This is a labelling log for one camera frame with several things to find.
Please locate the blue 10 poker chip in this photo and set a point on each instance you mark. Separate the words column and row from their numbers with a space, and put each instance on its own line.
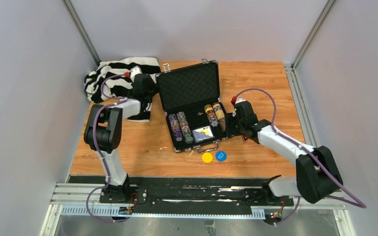
column 221, row 156

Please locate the clear round plastic disc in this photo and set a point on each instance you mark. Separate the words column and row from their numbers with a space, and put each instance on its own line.
column 164, row 153

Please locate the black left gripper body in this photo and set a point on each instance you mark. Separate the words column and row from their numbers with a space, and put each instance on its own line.
column 152, row 89

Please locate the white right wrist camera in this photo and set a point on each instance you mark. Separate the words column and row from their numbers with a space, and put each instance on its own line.
column 235, row 100

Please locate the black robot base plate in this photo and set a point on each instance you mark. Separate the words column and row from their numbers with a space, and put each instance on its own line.
column 195, row 195

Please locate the black white striped cloth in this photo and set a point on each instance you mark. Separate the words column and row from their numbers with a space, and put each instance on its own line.
column 111, row 80

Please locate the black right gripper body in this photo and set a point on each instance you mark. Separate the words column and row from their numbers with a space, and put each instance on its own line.
column 234, row 126

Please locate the yellow round dealer button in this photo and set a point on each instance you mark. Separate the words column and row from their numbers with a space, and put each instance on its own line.
column 207, row 157

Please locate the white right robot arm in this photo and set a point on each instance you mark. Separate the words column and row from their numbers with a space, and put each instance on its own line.
column 317, row 175

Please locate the black poker set case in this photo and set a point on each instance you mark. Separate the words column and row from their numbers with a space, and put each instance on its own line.
column 189, row 89

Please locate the purple chip row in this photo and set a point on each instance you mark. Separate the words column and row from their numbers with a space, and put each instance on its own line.
column 175, row 127

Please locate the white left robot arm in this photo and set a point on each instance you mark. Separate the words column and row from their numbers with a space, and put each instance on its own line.
column 104, row 130

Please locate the multicolour chip row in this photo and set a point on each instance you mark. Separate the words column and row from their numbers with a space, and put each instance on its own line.
column 184, row 125

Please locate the blue yellow card deck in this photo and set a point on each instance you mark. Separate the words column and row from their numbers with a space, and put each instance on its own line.
column 202, row 134

